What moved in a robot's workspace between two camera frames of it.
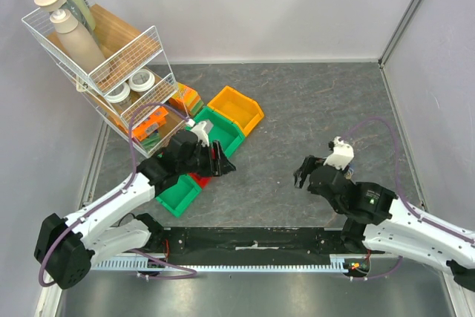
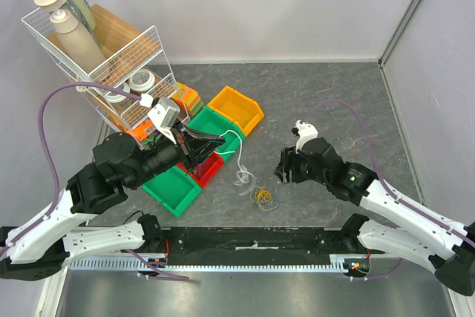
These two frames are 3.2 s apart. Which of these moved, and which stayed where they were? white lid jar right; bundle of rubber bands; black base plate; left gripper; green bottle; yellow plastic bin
Moved: bundle of rubber bands; left gripper
Stayed: green bottle; white lid jar right; black base plate; yellow plastic bin
